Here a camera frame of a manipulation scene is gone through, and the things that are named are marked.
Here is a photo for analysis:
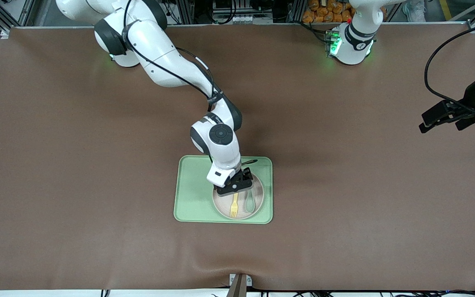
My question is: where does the brown table mat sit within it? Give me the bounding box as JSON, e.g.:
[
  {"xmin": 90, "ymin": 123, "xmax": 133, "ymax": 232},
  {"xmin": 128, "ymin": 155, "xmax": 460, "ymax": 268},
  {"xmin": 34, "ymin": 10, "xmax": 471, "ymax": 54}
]
[{"xmin": 0, "ymin": 23, "xmax": 475, "ymax": 291}]

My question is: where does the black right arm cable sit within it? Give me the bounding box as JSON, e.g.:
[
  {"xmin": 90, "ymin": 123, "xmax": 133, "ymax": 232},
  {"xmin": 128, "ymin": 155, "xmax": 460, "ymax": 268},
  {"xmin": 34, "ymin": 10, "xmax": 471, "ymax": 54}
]
[{"xmin": 123, "ymin": 0, "xmax": 259, "ymax": 165}]

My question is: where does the white terminal strip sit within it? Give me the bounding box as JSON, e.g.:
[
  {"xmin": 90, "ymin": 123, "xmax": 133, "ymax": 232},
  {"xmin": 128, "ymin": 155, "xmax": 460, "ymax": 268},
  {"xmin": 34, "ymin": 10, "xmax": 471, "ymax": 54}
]
[{"xmin": 212, "ymin": 14, "xmax": 274, "ymax": 24}]

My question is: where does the round pale pink plate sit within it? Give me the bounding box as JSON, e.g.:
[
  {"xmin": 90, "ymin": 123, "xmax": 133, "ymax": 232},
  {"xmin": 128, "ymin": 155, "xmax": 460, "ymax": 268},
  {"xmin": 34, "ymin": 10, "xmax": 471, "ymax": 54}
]
[{"xmin": 213, "ymin": 181, "xmax": 265, "ymax": 220}]

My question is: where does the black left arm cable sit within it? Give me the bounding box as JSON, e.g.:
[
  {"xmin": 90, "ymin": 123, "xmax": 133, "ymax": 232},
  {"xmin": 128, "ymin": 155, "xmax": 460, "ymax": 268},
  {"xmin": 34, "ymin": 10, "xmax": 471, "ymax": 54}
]
[{"xmin": 424, "ymin": 20, "xmax": 475, "ymax": 117}]

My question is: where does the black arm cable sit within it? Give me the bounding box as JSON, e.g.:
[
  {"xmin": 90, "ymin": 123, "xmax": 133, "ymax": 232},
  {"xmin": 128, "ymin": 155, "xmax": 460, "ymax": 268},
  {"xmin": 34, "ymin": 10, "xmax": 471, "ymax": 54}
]
[
  {"xmin": 424, "ymin": 20, "xmax": 475, "ymax": 117},
  {"xmin": 123, "ymin": 0, "xmax": 259, "ymax": 165}
]

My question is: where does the light green rectangular tray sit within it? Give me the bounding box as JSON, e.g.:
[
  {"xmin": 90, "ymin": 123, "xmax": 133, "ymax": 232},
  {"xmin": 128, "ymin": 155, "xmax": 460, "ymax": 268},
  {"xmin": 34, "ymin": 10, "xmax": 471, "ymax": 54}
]
[{"xmin": 174, "ymin": 155, "xmax": 273, "ymax": 224}]

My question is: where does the metal table edge clamp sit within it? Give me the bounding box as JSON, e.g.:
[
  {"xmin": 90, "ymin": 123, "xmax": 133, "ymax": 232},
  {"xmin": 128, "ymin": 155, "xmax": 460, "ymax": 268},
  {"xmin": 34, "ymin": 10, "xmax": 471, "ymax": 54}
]
[{"xmin": 228, "ymin": 273, "xmax": 253, "ymax": 297}]

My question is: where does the orange packaged goods pile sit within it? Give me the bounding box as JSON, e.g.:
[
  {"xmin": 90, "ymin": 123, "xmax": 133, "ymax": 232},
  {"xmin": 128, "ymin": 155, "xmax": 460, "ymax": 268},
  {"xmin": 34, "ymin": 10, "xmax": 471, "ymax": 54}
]
[{"xmin": 301, "ymin": 0, "xmax": 355, "ymax": 24}]

